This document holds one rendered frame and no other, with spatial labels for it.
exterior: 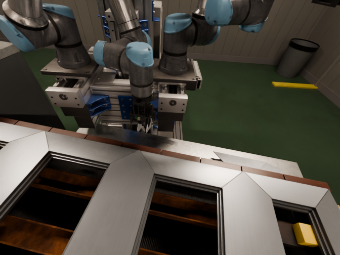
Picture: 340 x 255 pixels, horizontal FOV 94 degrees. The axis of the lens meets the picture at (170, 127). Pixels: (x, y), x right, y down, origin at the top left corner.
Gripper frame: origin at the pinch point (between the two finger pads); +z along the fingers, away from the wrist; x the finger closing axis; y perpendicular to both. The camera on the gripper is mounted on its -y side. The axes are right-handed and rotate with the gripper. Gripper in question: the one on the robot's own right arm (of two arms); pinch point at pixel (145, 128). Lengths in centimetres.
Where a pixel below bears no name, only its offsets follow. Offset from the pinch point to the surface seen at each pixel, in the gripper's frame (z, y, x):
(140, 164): 5.3, 15.2, 2.2
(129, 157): 5.3, 13.1, -3.4
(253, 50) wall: 65, -331, 136
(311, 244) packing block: 9, 29, 65
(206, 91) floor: 90, -184, 44
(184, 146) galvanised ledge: 22.2, -11.3, 19.2
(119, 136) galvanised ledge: 22.2, -9.3, -20.0
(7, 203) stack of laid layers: 6, 38, -36
